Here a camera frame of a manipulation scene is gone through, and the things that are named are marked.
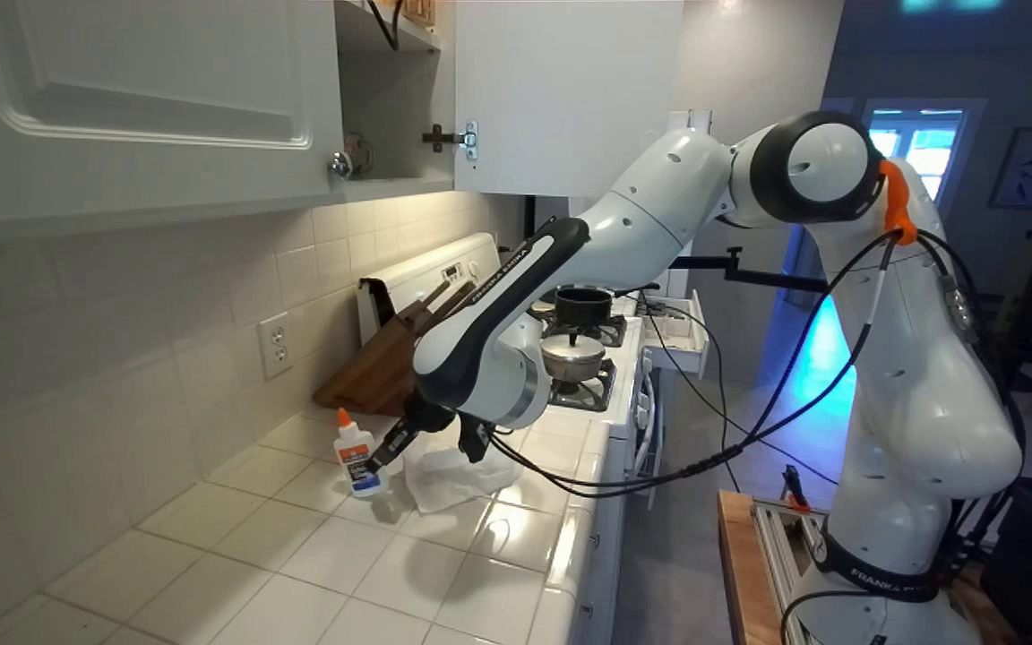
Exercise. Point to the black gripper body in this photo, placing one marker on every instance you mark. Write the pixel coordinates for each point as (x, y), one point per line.
(433, 418)

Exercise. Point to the white glue bottle orange cap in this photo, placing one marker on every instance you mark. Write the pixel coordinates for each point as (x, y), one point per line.
(355, 458)

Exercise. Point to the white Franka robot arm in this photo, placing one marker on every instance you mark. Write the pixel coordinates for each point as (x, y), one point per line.
(921, 395)

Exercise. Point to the clear plastic bag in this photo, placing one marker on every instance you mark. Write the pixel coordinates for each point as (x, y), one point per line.
(469, 478)

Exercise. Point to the wooden knife block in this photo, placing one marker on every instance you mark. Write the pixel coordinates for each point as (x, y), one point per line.
(375, 379)

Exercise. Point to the silver pan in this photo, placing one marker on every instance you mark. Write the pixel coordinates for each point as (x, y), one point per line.
(576, 355)

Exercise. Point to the white gas stove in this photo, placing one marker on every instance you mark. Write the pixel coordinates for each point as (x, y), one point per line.
(617, 408)

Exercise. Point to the black cooking pot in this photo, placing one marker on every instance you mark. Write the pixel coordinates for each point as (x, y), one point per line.
(587, 306)

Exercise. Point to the metal cabinet knob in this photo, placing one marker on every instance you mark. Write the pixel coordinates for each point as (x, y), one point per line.
(343, 162)

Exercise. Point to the black cabinet hinge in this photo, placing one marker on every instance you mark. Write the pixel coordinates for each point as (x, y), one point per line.
(446, 138)

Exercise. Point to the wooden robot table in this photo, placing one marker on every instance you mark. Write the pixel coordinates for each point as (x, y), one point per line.
(737, 576)

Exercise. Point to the white open cabinet door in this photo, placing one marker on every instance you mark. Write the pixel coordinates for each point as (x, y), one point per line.
(565, 83)

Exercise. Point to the red black clamp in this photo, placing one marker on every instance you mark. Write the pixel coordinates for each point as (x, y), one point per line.
(792, 487)

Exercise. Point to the white closed cabinet door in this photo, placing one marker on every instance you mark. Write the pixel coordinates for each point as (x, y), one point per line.
(160, 108)

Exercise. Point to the bright window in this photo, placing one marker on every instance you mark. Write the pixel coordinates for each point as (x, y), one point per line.
(933, 144)

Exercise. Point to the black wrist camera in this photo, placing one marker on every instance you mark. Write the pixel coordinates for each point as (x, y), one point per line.
(475, 439)

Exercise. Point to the white wall outlet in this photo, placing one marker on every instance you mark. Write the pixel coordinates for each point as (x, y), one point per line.
(273, 347)

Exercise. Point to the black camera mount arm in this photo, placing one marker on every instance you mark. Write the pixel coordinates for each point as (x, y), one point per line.
(755, 274)

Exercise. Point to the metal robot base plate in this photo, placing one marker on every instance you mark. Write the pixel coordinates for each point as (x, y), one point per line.
(785, 544)

